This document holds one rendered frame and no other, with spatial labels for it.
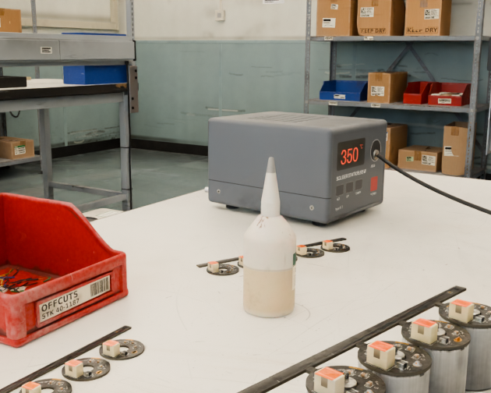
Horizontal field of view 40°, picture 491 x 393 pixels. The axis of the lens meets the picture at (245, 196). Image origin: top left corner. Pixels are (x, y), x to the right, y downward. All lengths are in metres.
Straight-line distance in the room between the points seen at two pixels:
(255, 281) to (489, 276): 0.20
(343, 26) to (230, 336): 4.40
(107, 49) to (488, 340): 3.10
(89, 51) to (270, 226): 2.85
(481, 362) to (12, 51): 2.75
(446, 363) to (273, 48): 5.30
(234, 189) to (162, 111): 5.53
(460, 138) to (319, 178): 3.91
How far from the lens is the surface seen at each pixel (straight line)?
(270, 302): 0.42
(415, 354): 0.24
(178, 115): 6.10
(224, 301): 0.46
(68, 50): 3.14
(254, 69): 5.62
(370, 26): 4.72
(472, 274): 0.54
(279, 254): 0.42
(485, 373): 0.29
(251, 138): 0.67
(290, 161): 0.64
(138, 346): 0.39
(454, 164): 4.55
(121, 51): 3.38
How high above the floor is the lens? 0.91
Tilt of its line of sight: 12 degrees down
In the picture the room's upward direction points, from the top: straight up
